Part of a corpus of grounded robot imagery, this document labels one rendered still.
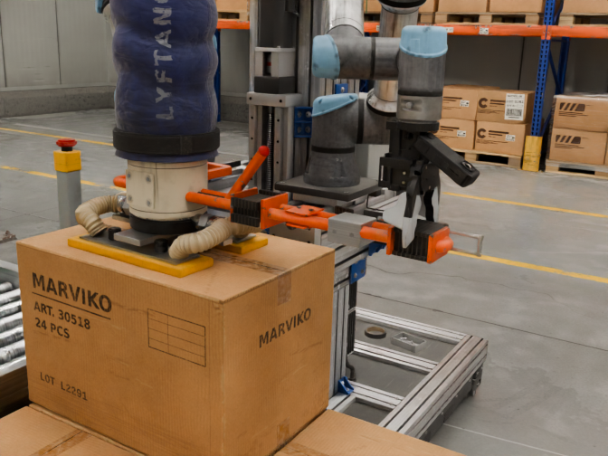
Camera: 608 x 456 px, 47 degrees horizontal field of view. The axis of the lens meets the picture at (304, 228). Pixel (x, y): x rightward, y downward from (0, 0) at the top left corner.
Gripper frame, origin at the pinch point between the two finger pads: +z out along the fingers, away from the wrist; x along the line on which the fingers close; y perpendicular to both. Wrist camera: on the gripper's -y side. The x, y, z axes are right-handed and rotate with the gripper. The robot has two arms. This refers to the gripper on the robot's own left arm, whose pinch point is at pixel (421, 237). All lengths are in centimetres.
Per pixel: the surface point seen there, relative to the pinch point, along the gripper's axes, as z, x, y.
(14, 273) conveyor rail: 49, -27, 163
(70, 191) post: 22, -45, 153
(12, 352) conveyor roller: 54, 5, 118
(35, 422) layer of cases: 53, 24, 81
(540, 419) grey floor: 108, -145, 8
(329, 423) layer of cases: 54, -16, 26
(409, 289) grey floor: 108, -245, 112
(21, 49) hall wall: 1, -616, 1001
